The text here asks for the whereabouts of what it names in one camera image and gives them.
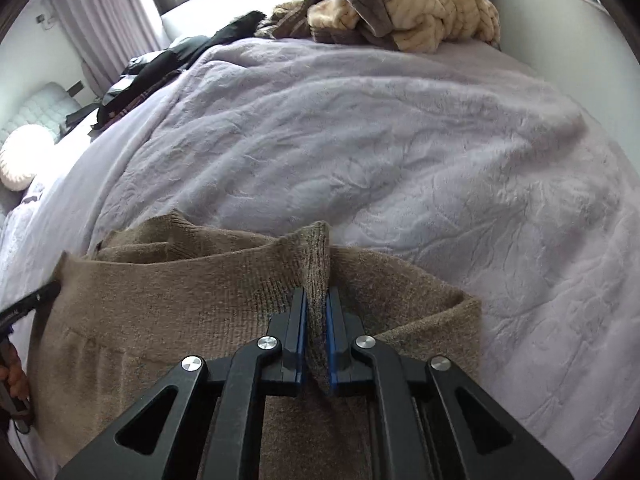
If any person's left hand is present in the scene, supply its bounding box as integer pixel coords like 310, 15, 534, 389
0, 344, 32, 403

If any black crumpled garment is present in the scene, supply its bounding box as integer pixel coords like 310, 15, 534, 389
167, 10, 268, 68

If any bed with light duvet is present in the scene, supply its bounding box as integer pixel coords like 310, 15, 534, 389
0, 37, 640, 480

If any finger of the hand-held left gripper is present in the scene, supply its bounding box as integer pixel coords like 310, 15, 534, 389
0, 280, 62, 332

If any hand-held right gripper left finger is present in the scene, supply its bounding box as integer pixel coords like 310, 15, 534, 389
55, 287, 308, 480

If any grey pleated curtain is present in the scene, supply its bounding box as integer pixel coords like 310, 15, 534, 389
50, 0, 163, 98

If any pile of dark clothes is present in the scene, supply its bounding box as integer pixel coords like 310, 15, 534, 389
90, 50, 193, 133

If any brown knit sweater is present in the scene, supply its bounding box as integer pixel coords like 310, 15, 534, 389
27, 210, 483, 480

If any beige ribbed fleece garment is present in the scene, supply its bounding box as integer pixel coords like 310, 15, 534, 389
306, 0, 502, 54

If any brown ribbed fleece garment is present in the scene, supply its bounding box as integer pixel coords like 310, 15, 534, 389
254, 0, 341, 43

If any pale tufted bed headboard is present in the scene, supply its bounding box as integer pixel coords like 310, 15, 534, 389
0, 82, 83, 151

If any round white pleated pillow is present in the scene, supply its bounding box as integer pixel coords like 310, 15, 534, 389
0, 125, 55, 192

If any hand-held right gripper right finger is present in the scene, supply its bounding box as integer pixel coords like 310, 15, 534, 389
325, 287, 576, 480

